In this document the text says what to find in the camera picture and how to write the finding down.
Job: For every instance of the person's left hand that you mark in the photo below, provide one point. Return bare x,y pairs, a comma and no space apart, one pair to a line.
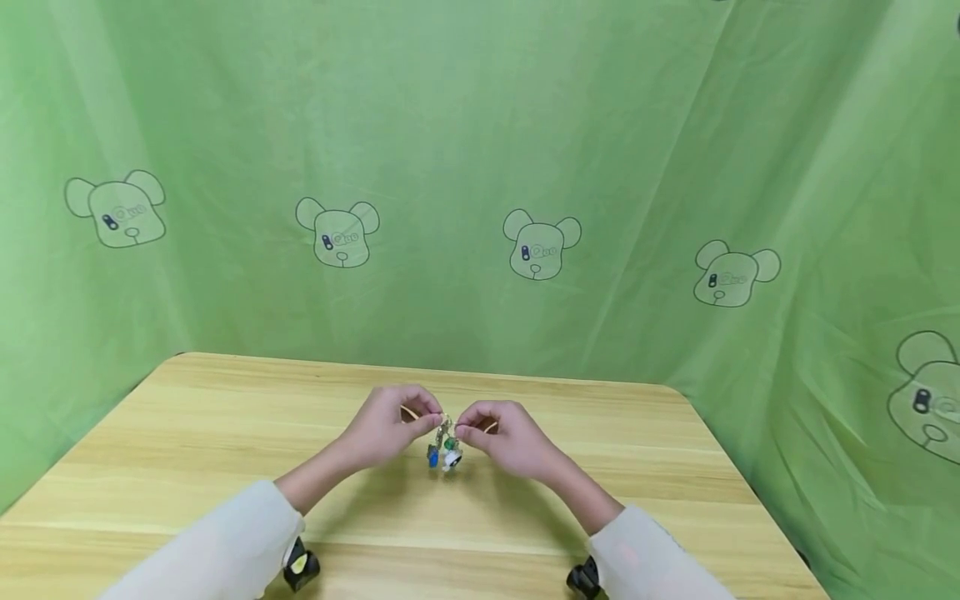
379,429

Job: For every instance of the person's right hand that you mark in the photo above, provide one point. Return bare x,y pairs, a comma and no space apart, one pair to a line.
514,442

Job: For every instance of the person's left fingers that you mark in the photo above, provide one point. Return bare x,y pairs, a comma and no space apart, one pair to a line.
420,404

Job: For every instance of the person's left forearm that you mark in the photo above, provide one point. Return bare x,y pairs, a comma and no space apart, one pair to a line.
225,542

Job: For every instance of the person's right fingers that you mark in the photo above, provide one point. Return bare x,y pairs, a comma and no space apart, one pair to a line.
480,421

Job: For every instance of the person's right forearm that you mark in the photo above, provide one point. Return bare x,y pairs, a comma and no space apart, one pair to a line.
637,550

